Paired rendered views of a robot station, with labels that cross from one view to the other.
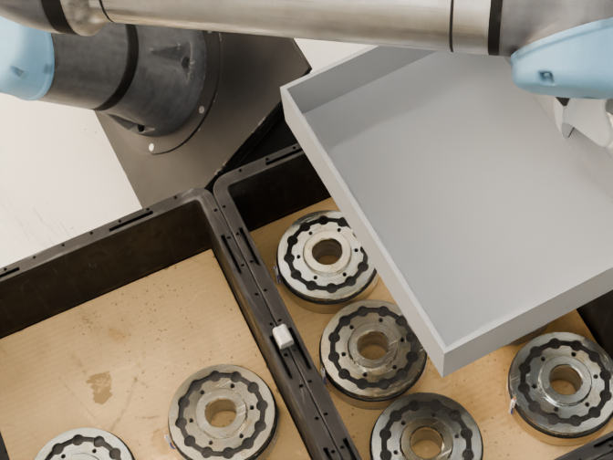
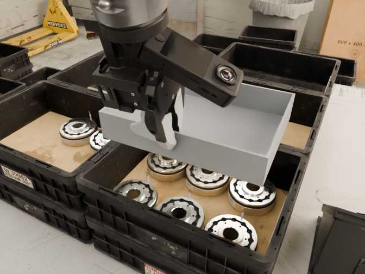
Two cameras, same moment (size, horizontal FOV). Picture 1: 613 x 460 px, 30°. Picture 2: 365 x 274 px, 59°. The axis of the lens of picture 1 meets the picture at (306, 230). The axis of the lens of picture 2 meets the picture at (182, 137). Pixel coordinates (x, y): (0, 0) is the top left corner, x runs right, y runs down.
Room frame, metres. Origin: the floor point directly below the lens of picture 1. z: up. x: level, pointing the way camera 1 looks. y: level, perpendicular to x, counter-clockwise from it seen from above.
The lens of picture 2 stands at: (0.78, -0.48, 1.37)
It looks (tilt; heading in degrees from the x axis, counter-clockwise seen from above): 36 degrees down; 136
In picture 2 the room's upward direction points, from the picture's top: straight up
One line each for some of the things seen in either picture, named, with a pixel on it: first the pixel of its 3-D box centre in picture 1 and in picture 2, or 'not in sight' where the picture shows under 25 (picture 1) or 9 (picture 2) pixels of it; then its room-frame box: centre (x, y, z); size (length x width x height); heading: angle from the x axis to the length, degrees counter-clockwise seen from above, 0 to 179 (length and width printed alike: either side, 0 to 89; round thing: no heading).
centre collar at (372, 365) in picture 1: (372, 346); (207, 170); (0.42, -0.05, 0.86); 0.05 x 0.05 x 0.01
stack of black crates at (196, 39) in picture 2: not in sight; (215, 61); (-0.85, 1.48, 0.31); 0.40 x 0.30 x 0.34; 21
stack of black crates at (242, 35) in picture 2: not in sight; (264, 62); (-0.48, 1.63, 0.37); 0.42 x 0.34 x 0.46; 21
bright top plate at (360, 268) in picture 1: (327, 255); (252, 188); (0.53, -0.02, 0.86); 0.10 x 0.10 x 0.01
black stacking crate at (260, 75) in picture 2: not in sight; (270, 81); (0.26, 0.46, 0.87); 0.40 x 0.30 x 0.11; 18
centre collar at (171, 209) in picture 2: not in sight; (178, 213); (0.47, -0.19, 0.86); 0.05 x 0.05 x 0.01
